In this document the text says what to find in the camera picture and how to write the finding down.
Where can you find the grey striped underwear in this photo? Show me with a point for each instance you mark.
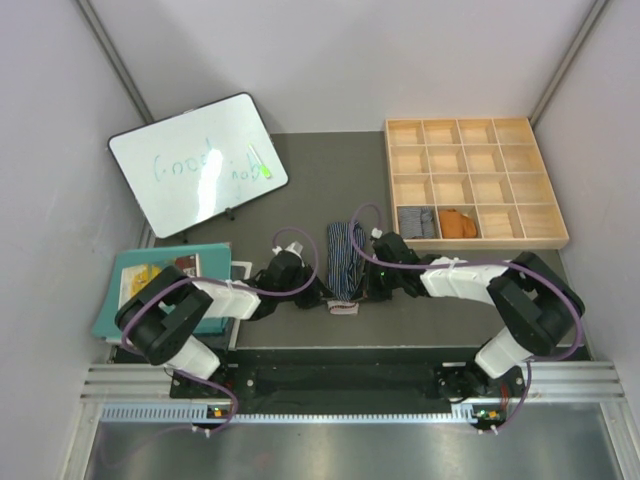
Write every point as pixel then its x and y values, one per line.
pixel 416 222

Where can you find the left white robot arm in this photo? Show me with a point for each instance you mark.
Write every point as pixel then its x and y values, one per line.
pixel 160 320

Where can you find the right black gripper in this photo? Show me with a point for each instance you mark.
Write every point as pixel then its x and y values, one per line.
pixel 371 293

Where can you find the yellow picture book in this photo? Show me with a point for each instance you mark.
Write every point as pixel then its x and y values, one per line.
pixel 135 278

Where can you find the dark blue striped underwear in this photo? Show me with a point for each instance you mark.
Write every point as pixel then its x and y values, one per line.
pixel 344 267

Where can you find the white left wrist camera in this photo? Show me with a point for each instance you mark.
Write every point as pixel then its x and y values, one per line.
pixel 295 248

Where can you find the green marker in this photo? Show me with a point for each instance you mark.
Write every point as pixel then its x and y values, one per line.
pixel 262 167

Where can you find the wooden compartment tray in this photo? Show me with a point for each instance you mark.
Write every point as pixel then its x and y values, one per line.
pixel 490 169

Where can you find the white whiteboard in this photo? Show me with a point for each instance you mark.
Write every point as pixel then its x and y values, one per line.
pixel 191 167

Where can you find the orange underwear white waistband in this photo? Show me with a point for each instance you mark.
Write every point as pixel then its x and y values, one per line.
pixel 456 225

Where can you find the teal folder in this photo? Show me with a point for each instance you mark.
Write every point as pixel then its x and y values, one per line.
pixel 214 260

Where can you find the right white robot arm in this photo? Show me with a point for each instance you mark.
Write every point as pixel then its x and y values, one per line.
pixel 536 306

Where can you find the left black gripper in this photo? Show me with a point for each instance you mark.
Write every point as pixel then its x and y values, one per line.
pixel 316 295

